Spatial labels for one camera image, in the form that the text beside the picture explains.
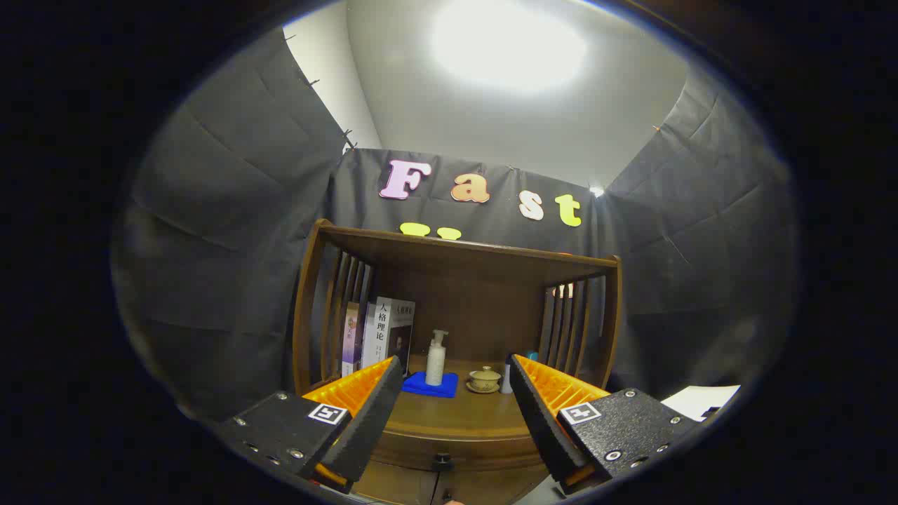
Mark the blue folded cloth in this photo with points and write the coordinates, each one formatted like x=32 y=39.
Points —
x=428 y=387

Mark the white bottle blue cap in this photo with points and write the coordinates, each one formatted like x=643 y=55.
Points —
x=506 y=382

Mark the wooden countertop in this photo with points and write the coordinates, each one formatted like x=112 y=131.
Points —
x=463 y=414

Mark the wooden cabinet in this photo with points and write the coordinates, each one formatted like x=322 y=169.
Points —
x=477 y=294

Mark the white drawer unit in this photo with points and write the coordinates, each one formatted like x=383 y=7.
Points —
x=701 y=401

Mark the thin white book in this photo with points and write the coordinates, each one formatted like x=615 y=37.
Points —
x=363 y=337

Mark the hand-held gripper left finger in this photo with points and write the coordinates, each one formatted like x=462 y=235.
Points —
x=368 y=421

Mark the white portrait book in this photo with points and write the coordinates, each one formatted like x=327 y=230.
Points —
x=396 y=330

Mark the ceiling light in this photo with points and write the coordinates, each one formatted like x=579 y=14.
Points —
x=505 y=42

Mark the beige lidded teacup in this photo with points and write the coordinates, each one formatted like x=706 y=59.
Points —
x=484 y=380

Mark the white pump bottle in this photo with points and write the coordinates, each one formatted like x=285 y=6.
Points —
x=436 y=365

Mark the wooden cabinet door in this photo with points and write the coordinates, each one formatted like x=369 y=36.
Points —
x=491 y=487
x=396 y=487

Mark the wooden drawer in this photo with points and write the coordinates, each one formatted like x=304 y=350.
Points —
x=484 y=454

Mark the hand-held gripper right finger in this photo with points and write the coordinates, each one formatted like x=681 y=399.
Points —
x=540 y=421

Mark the purple book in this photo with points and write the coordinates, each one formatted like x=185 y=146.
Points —
x=349 y=337

